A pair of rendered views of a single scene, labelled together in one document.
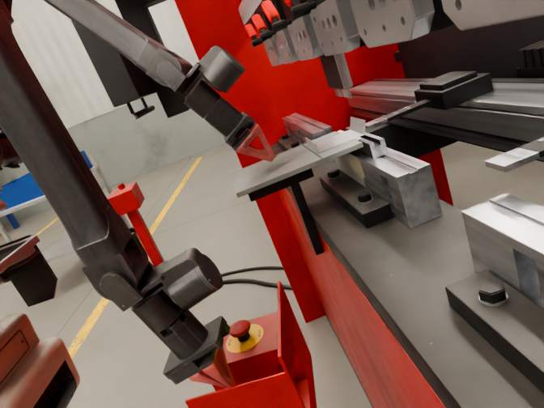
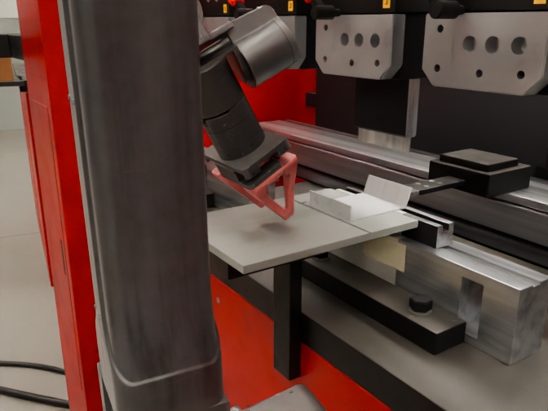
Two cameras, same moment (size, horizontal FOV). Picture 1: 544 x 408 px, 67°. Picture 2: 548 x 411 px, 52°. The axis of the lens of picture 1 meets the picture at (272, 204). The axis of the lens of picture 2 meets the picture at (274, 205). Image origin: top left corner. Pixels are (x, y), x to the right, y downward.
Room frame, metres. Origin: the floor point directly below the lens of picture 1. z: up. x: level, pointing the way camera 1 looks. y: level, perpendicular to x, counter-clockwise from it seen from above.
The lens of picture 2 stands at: (0.28, 0.32, 1.24)
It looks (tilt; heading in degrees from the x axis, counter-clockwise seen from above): 18 degrees down; 328
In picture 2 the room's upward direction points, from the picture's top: straight up
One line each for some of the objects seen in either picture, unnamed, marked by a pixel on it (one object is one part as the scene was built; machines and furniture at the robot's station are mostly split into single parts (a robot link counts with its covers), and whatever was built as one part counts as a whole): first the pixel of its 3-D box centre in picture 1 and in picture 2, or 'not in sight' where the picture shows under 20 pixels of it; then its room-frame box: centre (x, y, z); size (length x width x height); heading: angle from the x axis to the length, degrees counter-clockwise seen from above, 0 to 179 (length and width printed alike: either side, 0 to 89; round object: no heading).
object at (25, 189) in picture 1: (32, 185); not in sight; (3.69, 1.87, 0.92); 0.50 x 0.36 x 0.18; 83
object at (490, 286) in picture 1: (491, 291); not in sight; (0.35, -0.18, 0.91); 0.03 x 0.03 x 0.02
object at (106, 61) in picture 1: (121, 60); not in sight; (2.05, 0.40, 1.42); 0.45 x 0.12 x 0.36; 178
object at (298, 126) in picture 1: (307, 133); (205, 172); (1.41, -0.20, 0.92); 0.50 x 0.06 x 0.10; 2
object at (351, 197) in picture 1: (350, 193); (364, 290); (0.82, -0.16, 0.89); 0.30 x 0.05 x 0.03; 2
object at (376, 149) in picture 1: (359, 141); (389, 214); (0.84, -0.22, 0.98); 0.20 x 0.03 x 0.03; 2
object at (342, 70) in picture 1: (337, 74); (384, 112); (0.86, -0.22, 1.13); 0.10 x 0.02 x 0.10; 2
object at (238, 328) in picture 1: (242, 333); not in sight; (0.63, 0.13, 0.79); 0.04 x 0.04 x 0.04
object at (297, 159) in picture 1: (291, 161); (295, 223); (0.85, -0.07, 1.00); 0.26 x 0.18 x 0.01; 92
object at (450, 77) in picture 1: (419, 100); (448, 176); (0.87, -0.38, 1.01); 0.26 x 0.12 x 0.05; 92
